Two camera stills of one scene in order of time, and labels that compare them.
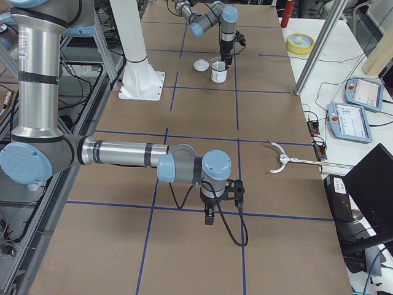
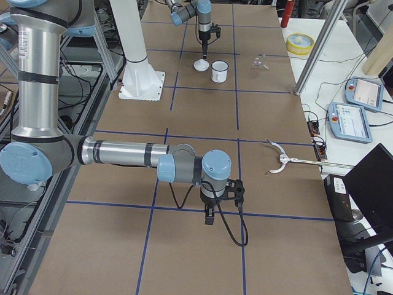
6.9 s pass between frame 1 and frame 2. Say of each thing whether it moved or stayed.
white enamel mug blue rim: stayed
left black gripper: moved
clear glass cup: moved
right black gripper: stayed
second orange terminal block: stayed
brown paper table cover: stayed
